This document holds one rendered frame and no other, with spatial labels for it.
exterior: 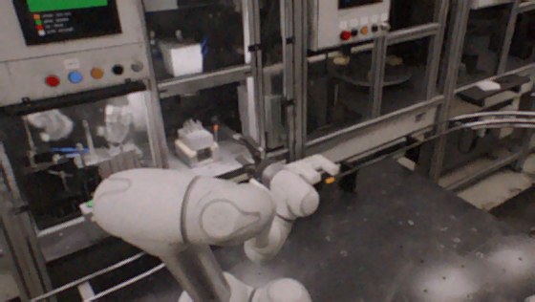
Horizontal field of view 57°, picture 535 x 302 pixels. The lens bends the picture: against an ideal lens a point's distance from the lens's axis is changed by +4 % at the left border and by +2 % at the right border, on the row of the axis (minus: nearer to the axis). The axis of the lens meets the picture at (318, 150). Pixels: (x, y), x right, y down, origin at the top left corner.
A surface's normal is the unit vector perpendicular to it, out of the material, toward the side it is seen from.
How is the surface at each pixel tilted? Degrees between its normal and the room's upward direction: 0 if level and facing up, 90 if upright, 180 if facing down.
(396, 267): 0
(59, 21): 90
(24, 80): 90
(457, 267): 0
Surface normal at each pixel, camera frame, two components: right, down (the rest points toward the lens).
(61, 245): 0.02, -0.87
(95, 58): 0.61, 0.39
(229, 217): -0.04, 0.04
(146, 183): -0.07, -0.66
